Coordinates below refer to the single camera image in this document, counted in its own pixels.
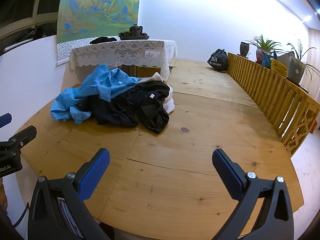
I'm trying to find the wooden slatted fence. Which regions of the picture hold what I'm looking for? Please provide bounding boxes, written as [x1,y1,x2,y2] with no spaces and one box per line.
[227,52,320,157]

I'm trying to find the silver laptop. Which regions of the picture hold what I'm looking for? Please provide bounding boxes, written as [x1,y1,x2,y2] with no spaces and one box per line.
[289,56,307,84]
[276,51,296,68]

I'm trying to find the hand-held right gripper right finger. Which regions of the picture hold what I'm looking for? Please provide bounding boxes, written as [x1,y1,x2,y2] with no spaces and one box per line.
[212,148,295,240]

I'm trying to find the dark round tea tray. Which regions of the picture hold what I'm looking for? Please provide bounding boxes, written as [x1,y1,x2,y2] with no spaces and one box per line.
[119,33,150,41]

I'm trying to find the black garment with white tag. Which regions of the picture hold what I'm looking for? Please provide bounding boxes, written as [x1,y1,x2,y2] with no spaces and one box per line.
[119,82,171,134]

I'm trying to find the blue bag on railing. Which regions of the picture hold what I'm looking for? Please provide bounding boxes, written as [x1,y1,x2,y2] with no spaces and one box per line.
[262,54,274,69]

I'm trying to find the green plant in red pot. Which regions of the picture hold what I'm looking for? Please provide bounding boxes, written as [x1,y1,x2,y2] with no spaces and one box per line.
[244,34,283,65]

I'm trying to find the white fleece garment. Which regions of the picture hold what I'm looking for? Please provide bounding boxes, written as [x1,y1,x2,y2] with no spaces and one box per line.
[139,72,175,114]

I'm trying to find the dark window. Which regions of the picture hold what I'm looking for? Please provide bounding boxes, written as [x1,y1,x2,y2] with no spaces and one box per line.
[0,0,64,47]

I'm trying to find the black cloth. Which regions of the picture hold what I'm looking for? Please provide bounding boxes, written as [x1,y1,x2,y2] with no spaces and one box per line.
[89,36,117,45]

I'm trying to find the dark navy garment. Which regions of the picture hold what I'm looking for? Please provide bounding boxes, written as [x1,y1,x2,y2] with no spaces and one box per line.
[80,92,139,128]

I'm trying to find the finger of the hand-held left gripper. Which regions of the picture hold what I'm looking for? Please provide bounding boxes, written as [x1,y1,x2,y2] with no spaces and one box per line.
[0,113,12,128]
[7,126,37,153]

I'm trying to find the dark clay teapot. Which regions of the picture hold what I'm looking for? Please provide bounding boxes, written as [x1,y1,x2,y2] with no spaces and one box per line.
[129,24,144,36]

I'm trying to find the landscape painting wall hanging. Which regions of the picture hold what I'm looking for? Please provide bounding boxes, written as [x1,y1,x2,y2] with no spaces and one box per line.
[55,0,142,67]

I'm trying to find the blue striped zip jacket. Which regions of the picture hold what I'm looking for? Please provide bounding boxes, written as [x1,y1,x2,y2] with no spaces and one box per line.
[50,64,140,125]

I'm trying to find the black drawstring bag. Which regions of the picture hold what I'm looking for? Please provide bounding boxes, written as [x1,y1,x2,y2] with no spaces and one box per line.
[207,49,229,72]

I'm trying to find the green long-leaf potted plant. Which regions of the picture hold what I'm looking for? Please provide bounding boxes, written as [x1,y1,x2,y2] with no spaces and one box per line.
[287,39,320,80]

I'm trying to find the dark cable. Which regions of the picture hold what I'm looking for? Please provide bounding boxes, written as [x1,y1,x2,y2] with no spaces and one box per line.
[14,200,32,227]

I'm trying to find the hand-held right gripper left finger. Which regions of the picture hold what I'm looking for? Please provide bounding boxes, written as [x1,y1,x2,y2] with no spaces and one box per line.
[27,148,111,240]

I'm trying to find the dark ceramic vase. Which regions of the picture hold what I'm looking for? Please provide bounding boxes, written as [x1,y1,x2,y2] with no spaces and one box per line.
[240,42,251,57]

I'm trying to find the yellow plastic basket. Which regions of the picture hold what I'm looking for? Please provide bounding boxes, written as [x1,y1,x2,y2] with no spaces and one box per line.
[270,57,290,77]

